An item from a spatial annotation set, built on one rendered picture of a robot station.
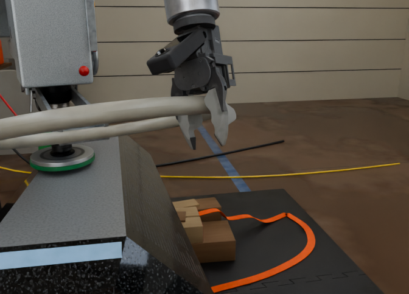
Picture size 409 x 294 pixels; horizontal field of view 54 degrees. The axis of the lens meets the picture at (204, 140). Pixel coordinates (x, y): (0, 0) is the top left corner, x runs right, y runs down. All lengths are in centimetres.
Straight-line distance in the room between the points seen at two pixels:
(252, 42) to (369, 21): 202
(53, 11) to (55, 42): 9
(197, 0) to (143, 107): 20
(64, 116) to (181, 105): 17
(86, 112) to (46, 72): 78
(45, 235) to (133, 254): 22
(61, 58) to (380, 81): 671
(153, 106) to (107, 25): 567
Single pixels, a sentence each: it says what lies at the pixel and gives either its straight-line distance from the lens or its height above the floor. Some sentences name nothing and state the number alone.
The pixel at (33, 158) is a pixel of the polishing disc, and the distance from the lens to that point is 149.
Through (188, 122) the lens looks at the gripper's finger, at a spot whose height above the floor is 114.
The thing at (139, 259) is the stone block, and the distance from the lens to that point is 102.
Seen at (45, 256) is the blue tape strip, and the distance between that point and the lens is 103.
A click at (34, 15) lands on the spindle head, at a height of 132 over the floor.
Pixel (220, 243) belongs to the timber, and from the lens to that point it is 226.
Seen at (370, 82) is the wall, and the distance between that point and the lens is 754.
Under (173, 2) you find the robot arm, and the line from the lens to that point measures 68.
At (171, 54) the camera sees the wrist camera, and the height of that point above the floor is 126.
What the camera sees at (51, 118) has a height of 118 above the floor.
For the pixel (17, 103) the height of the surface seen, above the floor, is 54.
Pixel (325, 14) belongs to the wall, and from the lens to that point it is 700.
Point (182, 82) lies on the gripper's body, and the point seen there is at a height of 121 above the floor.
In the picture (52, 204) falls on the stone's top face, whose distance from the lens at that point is 122.
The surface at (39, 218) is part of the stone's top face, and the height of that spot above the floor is 80.
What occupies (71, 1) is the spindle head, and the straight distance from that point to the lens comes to 135.
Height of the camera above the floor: 131
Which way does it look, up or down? 17 degrees down
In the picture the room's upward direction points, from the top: straight up
